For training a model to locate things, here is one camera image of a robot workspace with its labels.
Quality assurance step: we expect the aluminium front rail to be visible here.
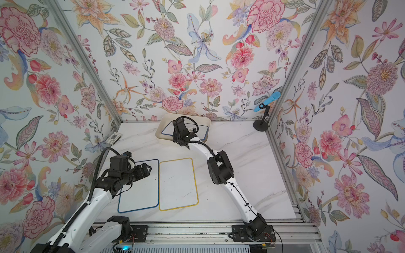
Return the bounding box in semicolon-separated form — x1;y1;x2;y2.
130;219;326;253

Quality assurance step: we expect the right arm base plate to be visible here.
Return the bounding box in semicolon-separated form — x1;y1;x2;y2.
228;225;276;243

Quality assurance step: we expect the yellow-framed whiteboard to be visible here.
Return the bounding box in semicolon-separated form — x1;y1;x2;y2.
159;158;199;211

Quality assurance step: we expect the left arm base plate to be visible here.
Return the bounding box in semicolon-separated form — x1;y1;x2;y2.
113;225;149;243

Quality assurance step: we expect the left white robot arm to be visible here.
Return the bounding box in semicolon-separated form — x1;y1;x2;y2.
31;152;153;253

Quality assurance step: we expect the aluminium corner post left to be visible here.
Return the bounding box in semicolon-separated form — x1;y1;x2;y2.
44;0;123;123

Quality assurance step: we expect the black microphone stand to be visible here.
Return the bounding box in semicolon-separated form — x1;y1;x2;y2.
253;105;270;132

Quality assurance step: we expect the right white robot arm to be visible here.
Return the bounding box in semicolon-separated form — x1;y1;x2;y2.
172;116;276;242

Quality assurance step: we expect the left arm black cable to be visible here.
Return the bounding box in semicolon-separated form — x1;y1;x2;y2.
88;147;122;203

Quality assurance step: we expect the cream plastic storage box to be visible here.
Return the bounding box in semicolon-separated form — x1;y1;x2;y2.
155;113;212;146

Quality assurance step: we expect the aluminium corner post right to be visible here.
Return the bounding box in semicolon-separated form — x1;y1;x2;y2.
269;0;333;125

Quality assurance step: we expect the aluminium corner post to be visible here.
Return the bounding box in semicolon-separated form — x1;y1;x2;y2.
44;0;123;123
269;0;333;125

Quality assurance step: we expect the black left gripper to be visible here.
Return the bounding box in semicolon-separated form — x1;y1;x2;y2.
121;161;153;185

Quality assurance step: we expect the small white card box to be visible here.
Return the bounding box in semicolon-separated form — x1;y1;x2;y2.
105;132;122;145

